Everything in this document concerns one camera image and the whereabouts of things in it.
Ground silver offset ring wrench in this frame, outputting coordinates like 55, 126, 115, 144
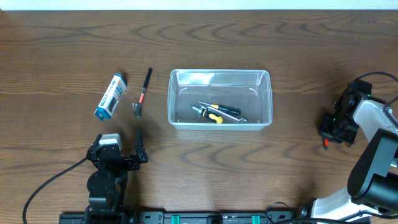
206, 106, 247, 123

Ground clear plastic storage container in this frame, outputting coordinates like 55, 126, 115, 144
167, 69, 273, 131

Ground teal white product box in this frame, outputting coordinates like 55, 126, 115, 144
95, 73, 127, 121

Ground stubby yellow black screwdriver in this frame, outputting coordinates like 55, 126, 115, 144
190, 105, 223, 124

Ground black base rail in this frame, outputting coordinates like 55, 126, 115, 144
58, 210, 371, 224

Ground small hammer black handle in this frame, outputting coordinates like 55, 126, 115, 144
132, 67, 153, 118

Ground red handled pliers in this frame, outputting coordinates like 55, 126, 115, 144
322, 139, 351, 150

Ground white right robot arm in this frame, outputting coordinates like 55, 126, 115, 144
297, 79, 397, 223

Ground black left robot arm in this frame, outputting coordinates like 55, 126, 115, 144
86, 131, 148, 212

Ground slim black yellow screwdriver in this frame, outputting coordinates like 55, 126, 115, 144
198, 101, 241, 116

